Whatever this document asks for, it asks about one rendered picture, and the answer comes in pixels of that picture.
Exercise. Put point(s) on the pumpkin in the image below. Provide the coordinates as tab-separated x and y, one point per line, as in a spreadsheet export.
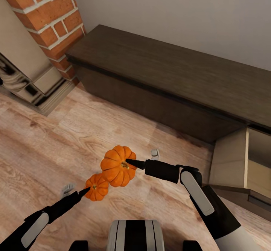
99	188
115	170

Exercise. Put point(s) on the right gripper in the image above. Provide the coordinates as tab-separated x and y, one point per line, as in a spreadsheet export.
153	168

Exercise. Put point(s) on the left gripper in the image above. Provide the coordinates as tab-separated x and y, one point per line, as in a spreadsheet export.
68	202

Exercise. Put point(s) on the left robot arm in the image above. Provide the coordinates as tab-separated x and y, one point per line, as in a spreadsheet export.
25	235

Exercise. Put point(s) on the cabinet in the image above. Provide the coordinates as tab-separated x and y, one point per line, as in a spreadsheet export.
219	101

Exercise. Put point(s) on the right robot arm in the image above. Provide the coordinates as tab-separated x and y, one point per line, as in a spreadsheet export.
227	232

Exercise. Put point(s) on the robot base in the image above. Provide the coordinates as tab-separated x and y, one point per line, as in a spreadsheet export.
82	245

